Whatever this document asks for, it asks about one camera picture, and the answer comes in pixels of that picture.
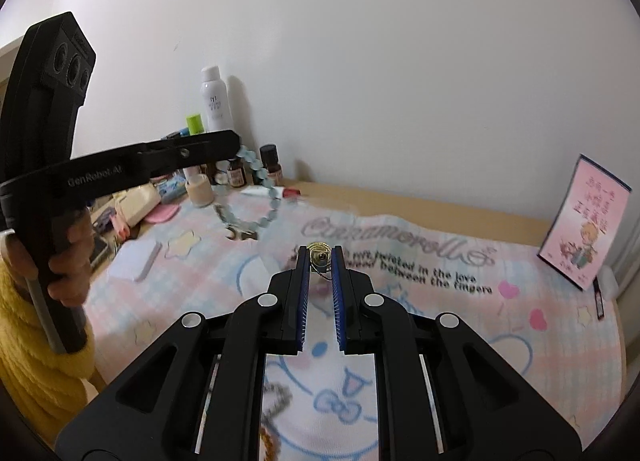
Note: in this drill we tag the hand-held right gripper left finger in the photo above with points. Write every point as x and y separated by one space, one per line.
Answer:
302 301

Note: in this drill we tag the green capped bottle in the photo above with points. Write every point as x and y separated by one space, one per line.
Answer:
195 124

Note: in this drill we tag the white spray bottle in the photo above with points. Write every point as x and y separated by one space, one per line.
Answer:
216 98

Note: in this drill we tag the person's left hand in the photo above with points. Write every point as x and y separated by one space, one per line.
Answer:
70 271

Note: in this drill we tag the small black clip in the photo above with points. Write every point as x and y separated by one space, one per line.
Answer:
599 298

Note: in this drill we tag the white tube with red cap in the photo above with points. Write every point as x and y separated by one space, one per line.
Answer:
260 192

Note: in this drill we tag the white notepad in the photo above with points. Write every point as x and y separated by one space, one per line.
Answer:
134 261

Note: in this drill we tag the dark bottle with black cap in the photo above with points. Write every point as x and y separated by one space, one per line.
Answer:
271 163

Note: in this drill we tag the small brown dropper bottle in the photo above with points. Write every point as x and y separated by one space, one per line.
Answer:
236 173

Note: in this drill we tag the cream rectangular box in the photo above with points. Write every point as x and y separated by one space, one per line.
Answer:
136 205

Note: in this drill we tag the pink oval pad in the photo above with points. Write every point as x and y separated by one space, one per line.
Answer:
162 213

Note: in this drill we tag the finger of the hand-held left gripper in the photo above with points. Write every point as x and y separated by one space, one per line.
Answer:
200 151

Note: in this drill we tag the person's left forearm yellow sleeve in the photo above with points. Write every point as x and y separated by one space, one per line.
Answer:
30 371

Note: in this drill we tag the blue tissue packet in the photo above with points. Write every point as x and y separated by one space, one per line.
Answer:
171 189

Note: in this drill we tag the pastel printed cartoon mat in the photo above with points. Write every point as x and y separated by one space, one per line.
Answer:
450 351

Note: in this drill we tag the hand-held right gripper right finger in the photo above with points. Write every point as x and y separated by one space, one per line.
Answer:
339 301

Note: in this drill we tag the pink illustrated card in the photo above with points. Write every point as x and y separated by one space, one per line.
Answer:
582 223

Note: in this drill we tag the beige foundation bottle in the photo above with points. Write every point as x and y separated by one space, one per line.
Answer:
199 190

